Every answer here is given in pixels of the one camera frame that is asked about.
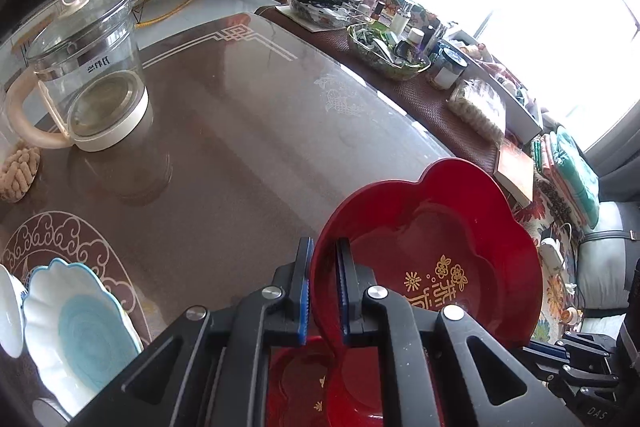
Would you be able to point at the green glass tray with items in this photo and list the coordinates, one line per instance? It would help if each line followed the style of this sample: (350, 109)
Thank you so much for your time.
(372, 49)

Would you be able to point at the white bowl black rim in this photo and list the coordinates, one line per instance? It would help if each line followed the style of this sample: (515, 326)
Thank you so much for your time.
(12, 295)

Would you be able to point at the red flower-shaped plate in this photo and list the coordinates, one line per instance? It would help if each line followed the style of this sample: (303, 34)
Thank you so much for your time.
(449, 237)

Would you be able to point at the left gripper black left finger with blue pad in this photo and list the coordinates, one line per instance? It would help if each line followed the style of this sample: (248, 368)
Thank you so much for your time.
(211, 368)

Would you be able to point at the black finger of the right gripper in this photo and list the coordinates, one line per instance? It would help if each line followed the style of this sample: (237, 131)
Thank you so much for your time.
(581, 373)

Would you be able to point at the clear egg carton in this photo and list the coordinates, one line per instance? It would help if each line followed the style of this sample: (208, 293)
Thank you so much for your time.
(475, 102)

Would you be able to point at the glass kettle cream handle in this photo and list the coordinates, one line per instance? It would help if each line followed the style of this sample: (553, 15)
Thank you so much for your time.
(84, 83)

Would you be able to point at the blue white scalloped bowl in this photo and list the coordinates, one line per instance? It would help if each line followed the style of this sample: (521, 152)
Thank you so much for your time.
(76, 332)

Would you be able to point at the glass jar dark lid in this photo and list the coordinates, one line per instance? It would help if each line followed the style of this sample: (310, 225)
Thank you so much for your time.
(448, 65)

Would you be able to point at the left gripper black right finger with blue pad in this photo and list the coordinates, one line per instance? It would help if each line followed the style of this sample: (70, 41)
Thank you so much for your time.
(438, 368)

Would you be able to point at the folded colourful towels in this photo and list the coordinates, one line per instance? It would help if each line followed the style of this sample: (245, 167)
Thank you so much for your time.
(558, 159)

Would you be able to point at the clear tray dark items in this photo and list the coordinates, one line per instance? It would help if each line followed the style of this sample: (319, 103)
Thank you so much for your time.
(326, 14)

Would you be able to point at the woven beige coaster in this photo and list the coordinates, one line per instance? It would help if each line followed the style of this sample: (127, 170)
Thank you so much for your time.
(18, 172)

